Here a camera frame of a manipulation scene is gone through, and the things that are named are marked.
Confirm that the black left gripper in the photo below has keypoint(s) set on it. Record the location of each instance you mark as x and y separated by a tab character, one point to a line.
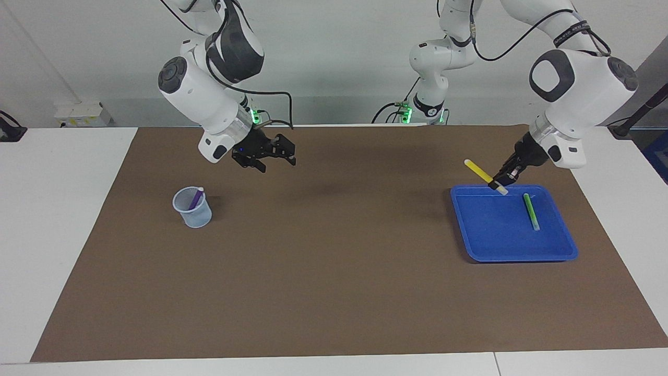
527	154

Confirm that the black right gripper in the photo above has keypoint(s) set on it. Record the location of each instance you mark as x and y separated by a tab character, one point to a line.
253	146

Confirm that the yellow pen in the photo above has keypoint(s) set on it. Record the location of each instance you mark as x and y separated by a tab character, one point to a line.
477	169

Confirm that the green pen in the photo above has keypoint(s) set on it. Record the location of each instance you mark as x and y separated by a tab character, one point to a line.
530	209

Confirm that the purple pen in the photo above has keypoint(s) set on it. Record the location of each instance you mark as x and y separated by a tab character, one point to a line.
197	197

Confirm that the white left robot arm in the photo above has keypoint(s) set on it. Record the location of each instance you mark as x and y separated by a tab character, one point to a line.
579	89

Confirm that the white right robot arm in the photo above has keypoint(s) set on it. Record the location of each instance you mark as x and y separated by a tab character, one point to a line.
198	94

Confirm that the blue plastic tray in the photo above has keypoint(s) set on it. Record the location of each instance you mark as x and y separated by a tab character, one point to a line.
522	245

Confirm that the light blue mesh cup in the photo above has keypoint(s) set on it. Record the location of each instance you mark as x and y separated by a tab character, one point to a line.
195	219

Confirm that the brown table mat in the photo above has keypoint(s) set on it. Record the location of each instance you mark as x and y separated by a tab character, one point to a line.
334	287

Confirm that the blue crate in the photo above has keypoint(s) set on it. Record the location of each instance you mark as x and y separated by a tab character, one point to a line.
658	156

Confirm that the black stand pole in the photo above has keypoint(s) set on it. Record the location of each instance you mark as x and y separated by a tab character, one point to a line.
644	109

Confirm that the black table clamp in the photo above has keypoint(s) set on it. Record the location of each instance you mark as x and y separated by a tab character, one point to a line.
10	133

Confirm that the white wall socket box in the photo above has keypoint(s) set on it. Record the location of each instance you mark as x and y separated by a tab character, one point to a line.
78	115

